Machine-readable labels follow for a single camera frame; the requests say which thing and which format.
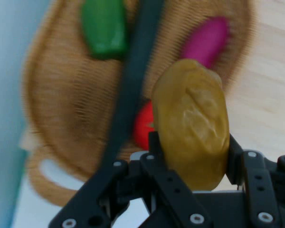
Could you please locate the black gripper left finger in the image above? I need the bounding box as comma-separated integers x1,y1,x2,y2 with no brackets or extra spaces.
49,131,212,228

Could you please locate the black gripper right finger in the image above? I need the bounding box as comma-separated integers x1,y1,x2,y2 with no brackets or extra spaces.
224,133,285,228

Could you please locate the yellow-brown toy potato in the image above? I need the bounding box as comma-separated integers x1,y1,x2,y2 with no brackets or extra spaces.
152,58,231,192

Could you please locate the red toy tomato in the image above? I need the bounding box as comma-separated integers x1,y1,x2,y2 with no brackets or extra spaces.
132,100,156,151

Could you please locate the woven wicker basket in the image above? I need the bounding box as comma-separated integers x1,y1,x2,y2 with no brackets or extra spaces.
22,0,257,208

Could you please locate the magenta toy sweet potato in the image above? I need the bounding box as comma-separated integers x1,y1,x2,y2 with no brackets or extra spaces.
180,16,229,69

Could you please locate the green toy bell pepper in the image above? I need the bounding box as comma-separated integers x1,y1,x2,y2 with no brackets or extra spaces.
80,0,130,60

